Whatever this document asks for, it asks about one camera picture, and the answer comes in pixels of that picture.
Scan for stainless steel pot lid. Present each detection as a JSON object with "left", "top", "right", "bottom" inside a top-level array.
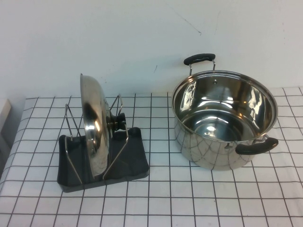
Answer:
[{"left": 79, "top": 73, "right": 127, "bottom": 180}]

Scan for white black grid tablecloth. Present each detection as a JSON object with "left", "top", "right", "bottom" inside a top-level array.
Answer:
[{"left": 0, "top": 87, "right": 303, "bottom": 227}]

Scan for beige board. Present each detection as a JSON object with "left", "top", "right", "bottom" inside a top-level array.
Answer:
[{"left": 0, "top": 98, "right": 12, "bottom": 166}]

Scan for black tray wire lid rack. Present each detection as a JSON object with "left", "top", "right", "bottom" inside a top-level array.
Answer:
[{"left": 57, "top": 94, "right": 151, "bottom": 196}]

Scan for stainless steel pot black handles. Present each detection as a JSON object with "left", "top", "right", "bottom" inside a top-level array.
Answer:
[{"left": 171, "top": 53, "right": 279, "bottom": 171}]

